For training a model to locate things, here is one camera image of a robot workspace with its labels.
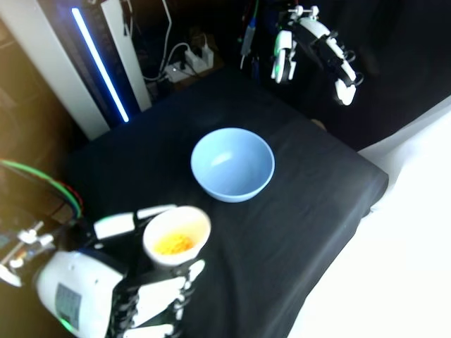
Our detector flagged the white paper cup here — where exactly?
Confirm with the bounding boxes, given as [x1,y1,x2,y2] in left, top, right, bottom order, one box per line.
[142,206,212,274]

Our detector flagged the black table cloth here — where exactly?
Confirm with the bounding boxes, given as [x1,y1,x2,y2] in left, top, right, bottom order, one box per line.
[65,65,390,338]

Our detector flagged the white power cable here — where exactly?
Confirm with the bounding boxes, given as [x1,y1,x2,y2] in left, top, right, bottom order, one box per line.
[142,0,193,82]

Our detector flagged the white column with light strip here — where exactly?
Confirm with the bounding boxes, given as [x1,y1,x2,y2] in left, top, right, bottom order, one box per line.
[0,0,152,142]

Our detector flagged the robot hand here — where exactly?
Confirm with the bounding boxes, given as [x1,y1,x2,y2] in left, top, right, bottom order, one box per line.
[297,16,364,106]
[33,204,207,338]

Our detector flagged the yellow beads pile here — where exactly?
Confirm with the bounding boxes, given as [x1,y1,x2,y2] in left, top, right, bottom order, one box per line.
[152,230,197,256]

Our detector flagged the light blue bowl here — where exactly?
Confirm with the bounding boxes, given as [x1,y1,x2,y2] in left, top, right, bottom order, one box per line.
[190,127,276,204]

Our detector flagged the white power strip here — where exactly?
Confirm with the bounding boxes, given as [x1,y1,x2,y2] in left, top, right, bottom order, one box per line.
[163,45,216,84]

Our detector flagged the hanging cable bundle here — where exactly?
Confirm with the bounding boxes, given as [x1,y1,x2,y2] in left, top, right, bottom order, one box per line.
[239,0,262,80]

